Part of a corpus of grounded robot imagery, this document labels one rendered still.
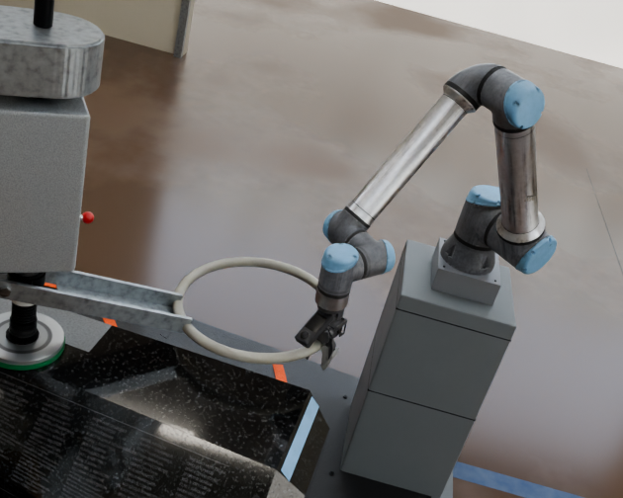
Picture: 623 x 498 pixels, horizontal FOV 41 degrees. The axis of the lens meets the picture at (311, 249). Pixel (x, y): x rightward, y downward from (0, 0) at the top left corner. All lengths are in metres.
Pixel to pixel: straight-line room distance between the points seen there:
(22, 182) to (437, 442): 1.84
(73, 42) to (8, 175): 0.33
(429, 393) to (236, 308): 1.28
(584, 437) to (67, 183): 2.74
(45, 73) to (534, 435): 2.73
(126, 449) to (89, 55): 0.96
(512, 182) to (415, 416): 1.02
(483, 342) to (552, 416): 1.21
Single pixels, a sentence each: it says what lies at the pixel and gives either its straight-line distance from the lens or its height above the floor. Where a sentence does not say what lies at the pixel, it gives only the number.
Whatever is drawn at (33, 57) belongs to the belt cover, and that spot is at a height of 1.64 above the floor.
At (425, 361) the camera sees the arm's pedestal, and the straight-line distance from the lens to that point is 2.92.
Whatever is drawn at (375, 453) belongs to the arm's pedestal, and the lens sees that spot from 3.21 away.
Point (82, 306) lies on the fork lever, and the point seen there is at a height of 0.96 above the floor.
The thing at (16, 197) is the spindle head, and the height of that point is 1.31.
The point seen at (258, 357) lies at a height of 0.90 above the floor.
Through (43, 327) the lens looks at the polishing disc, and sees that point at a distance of 2.36.
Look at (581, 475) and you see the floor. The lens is 3.79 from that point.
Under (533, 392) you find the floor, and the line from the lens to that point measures 4.10.
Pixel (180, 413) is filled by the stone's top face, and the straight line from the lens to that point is 2.18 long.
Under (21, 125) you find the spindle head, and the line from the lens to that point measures 1.88.
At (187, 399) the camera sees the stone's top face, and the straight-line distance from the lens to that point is 2.23.
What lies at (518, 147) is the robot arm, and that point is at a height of 1.51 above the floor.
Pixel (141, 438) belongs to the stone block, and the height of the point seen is 0.76.
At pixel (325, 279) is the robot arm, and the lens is 2.18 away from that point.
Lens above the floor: 2.29
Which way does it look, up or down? 30 degrees down
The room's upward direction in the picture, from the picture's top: 15 degrees clockwise
